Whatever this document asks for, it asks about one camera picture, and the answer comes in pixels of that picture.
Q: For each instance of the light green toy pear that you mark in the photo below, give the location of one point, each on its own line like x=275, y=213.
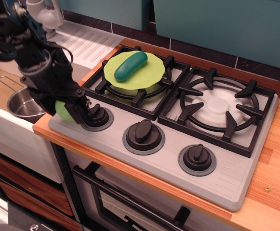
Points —
x=62, y=111

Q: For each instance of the grey toy stove top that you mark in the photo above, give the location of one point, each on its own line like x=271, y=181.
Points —
x=226, y=185

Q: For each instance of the white burner cap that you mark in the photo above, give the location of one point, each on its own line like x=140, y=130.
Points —
x=216, y=103
x=130, y=94

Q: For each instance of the wood grain drawer front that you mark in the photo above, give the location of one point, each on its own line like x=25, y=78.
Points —
x=36, y=184

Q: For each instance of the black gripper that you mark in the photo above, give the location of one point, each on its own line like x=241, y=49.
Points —
x=49, y=79

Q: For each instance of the dark green toy cucumber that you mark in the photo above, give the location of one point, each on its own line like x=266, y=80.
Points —
x=130, y=66

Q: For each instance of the black right burner grate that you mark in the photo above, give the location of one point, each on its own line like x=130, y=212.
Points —
x=238, y=138

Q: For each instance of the white toy sink unit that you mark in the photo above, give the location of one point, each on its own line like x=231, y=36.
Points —
x=19, y=142

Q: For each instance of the white right burner cap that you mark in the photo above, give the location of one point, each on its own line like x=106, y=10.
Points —
x=216, y=103

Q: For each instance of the grey toy faucet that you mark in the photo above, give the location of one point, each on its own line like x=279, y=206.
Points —
x=50, y=19

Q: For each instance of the black right stove knob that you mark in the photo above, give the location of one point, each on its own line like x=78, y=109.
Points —
x=197, y=160

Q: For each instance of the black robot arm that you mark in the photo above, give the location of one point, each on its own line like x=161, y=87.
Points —
x=21, y=35

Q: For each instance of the black left stove knob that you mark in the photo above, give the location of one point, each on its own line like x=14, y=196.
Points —
x=99, y=119

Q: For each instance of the black left burner grate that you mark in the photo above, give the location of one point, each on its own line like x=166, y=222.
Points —
x=96, y=88

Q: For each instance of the black middle stove knob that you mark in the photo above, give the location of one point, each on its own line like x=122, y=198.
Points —
x=143, y=138

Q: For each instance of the small stainless steel pot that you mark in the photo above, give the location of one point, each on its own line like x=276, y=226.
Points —
x=21, y=104

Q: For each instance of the lime green plastic plate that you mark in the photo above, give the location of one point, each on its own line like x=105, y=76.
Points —
x=146, y=76

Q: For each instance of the black stove knob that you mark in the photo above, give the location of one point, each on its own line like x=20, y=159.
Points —
x=197, y=160
x=99, y=119
x=143, y=138

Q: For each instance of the white left burner cap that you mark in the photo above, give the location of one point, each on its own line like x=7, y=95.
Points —
x=130, y=94

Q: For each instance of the black burner grate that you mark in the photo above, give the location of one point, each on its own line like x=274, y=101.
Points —
x=238, y=138
x=96, y=88

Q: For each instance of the black oven door handle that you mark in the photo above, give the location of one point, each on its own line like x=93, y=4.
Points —
x=173, y=225

